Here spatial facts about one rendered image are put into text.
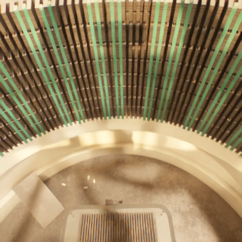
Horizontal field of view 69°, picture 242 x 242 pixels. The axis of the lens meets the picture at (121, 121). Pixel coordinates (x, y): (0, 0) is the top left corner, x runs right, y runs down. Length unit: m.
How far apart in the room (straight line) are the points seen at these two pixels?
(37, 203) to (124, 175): 0.58
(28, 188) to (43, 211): 0.17
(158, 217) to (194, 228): 0.39
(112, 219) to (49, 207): 0.49
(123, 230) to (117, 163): 0.55
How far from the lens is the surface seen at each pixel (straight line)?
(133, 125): 0.97
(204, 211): 1.34
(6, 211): 1.42
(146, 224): 0.95
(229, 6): 0.61
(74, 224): 0.97
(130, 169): 1.33
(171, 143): 1.23
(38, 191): 1.30
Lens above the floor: 1.23
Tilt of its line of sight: 51 degrees down
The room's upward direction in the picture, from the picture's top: 2 degrees counter-clockwise
